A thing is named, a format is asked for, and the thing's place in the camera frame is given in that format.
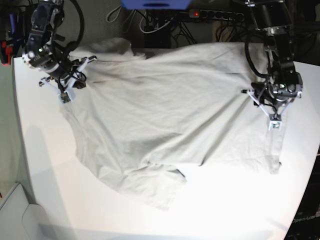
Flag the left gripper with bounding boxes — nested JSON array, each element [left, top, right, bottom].
[[241, 84, 303, 122]]

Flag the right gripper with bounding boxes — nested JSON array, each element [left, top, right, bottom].
[[38, 55, 97, 97]]

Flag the white t-shirt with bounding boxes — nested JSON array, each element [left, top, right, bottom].
[[60, 38, 285, 210]]

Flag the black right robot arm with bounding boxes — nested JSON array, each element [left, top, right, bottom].
[[22, 0, 97, 103]]

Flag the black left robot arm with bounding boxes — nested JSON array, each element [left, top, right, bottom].
[[241, 0, 303, 129]]

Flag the red and blue tools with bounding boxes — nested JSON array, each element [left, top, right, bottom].
[[0, 13, 14, 66]]

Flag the blue box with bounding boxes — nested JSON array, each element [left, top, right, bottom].
[[120, 0, 191, 10]]

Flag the white power strip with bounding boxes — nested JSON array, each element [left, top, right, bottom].
[[188, 9, 245, 22]]

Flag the white plastic bin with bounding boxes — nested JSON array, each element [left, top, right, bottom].
[[0, 183, 59, 240]]

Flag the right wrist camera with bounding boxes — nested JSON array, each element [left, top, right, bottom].
[[59, 90, 76, 105]]

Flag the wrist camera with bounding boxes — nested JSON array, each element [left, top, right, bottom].
[[268, 119, 282, 131], [59, 90, 76, 105]]

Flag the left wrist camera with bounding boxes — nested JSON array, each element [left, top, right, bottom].
[[268, 119, 282, 131]]

